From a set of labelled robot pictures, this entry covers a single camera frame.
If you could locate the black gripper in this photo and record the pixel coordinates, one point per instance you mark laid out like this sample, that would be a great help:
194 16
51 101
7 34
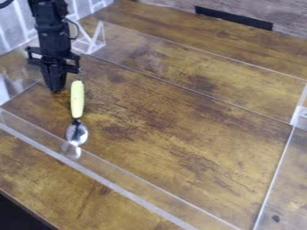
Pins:
54 54

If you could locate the green handled metal spoon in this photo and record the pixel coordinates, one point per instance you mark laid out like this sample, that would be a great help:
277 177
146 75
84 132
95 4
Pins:
76 134

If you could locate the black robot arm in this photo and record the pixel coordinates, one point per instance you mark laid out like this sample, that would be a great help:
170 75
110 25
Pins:
48 12

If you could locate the clear acrylic front barrier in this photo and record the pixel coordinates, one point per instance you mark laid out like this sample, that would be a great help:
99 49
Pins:
175 209

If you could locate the clear acrylic barrier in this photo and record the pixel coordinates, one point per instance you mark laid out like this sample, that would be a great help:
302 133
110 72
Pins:
175 209
285 208

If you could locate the clear acrylic right barrier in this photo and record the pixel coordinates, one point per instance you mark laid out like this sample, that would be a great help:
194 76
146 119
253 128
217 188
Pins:
285 208

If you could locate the clear acrylic triangular bracket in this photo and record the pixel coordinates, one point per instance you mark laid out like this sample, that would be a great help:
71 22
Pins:
84 43

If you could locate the black strip on back wall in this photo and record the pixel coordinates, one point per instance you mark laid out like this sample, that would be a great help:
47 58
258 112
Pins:
234 18

